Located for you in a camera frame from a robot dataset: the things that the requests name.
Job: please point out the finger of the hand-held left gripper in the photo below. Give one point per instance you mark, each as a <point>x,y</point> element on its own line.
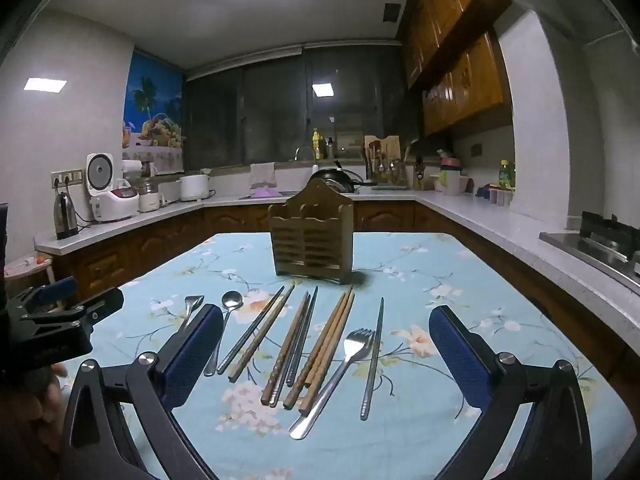
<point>57,291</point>
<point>100,305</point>

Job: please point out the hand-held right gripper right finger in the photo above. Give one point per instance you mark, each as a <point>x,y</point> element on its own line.
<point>460,350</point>

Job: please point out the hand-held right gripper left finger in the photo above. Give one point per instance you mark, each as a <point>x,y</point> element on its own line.
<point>197,345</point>

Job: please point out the small pointed metal spoon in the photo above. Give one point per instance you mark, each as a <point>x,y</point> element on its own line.
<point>194,301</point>

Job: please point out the round metal spoon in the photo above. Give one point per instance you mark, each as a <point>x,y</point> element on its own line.
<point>231,300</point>

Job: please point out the metal fork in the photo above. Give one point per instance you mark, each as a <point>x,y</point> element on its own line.
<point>345,367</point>

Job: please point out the wooden utensil holder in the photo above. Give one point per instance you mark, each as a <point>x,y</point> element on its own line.
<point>311,240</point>

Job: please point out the person's left hand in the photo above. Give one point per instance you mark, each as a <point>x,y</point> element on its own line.
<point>47,410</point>

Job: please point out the steel electric kettle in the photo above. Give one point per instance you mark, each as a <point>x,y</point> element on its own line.
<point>65,215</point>

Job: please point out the blue floral tablecloth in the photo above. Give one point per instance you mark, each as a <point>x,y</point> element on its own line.
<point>425,270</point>

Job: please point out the wooden lower cabinets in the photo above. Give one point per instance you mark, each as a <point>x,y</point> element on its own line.
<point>165,240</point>

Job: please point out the wooden cabinets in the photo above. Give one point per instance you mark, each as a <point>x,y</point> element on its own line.
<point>165,240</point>
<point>470,80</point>

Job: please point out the small white blender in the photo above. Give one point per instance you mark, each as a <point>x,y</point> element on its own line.
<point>150,199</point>

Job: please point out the white rice cooker open lid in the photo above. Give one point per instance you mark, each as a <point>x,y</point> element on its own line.
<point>97,175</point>

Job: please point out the white kitchen countertop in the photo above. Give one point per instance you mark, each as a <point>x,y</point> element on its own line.
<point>500,225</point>

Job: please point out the white electric pot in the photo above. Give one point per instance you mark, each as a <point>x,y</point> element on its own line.
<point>192,187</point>

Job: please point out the blue plastic item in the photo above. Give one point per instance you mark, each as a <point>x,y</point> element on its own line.
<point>482,193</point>

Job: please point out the row of spice jars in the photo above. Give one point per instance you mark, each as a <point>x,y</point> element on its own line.
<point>501,196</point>

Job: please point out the purple basin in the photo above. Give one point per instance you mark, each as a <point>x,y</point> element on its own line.
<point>265,193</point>

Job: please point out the steel gas stove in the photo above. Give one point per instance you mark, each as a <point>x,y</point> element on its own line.
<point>595,247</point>

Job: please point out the stack of cups and bowls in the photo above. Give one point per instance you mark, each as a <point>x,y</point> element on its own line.
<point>450,177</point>

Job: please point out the green drink bottle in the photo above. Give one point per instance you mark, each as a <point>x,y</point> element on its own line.
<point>506,174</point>

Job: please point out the hanging dish cloth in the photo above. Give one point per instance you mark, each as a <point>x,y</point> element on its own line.
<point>262,175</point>

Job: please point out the knife block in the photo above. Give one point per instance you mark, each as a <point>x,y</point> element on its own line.
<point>419,172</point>

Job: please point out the utensil drying rack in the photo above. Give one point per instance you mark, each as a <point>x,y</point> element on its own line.
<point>387,172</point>

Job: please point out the square ceiling panel light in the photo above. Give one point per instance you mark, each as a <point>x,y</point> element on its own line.
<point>45,85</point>

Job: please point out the black wok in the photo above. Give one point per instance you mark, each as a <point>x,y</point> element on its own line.
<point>332,177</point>

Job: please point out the wooden cutting board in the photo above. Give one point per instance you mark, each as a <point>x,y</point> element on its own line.
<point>390,142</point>

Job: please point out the chrome faucet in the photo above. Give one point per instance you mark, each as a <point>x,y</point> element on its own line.
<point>300,151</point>

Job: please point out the yellow oil bottle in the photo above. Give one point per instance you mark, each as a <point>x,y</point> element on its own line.
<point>317,144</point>

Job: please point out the dark sauce bottle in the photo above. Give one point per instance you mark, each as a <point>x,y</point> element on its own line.
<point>330,149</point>

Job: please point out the dark kitchen window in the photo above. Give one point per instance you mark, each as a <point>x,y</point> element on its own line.
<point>280,110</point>

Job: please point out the wooden upper cabinets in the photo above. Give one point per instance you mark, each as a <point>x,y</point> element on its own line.
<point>470,80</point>

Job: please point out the dark ceiling vent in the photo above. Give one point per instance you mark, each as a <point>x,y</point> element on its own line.
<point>391,12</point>

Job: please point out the wall socket strip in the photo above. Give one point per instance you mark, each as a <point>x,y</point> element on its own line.
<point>65,178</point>

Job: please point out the dark wall outlet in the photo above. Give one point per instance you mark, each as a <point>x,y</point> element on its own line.
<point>476,149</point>

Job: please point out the palm and fruit wall poster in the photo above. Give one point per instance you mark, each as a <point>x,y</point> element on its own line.
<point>152,105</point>

